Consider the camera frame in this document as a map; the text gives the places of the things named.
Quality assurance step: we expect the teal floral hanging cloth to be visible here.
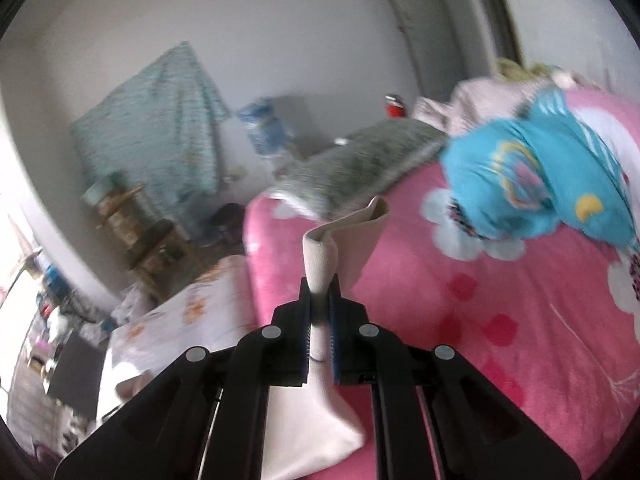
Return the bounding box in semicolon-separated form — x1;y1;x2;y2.
70;42;231;196

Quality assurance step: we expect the blue water bottle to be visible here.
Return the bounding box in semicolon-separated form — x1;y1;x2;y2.
237;99;286;156

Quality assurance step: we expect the black cabinet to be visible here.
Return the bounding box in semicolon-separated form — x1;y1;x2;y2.
47;332;108;418

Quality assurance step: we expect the wooden chair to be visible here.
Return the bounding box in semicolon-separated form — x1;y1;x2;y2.
97;185;206;301

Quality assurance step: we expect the teal plastic basin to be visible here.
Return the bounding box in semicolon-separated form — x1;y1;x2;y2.
82;172;128;208

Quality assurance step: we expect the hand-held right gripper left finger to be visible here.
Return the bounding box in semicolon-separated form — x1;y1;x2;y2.
52;277;313;480

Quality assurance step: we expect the beige zip jacket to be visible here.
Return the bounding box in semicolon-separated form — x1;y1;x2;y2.
260;196;391;480

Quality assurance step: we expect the pale pink cloth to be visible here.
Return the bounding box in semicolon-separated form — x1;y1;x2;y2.
415;77;501;136

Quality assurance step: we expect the checked floral tablecloth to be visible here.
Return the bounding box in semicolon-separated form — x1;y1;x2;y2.
95;255;258;426

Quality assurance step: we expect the yellow green cloth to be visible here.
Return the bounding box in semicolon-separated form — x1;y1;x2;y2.
495;57;556;81

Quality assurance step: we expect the grey patterned pillow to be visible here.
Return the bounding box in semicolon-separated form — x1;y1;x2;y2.
267;119;448;221

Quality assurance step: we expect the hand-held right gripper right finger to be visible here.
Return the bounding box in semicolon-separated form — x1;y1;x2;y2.
327;285;583;480

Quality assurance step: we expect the pink floral blanket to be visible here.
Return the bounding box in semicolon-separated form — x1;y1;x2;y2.
242;87;640;480

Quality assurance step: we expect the blue printed quilt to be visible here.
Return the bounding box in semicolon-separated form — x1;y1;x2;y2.
440;85;640;251

